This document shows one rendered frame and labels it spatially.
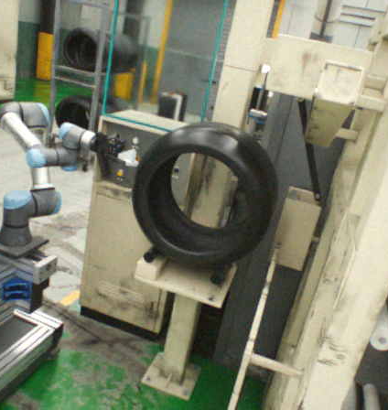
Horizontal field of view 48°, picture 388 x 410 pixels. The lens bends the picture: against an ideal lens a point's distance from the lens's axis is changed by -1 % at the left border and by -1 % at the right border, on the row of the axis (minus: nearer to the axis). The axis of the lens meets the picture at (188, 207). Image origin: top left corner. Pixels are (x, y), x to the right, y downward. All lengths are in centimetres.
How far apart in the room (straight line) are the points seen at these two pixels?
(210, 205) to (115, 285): 93
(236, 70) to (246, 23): 18
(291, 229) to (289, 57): 87
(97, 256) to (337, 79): 187
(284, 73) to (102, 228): 161
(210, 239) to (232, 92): 63
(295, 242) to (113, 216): 107
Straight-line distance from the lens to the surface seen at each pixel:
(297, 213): 186
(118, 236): 252
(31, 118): 217
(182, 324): 230
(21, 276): 215
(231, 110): 189
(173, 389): 250
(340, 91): 113
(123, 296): 267
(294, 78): 123
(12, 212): 207
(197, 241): 193
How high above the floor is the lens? 172
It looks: 21 degrees down
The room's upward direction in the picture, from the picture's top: 12 degrees clockwise
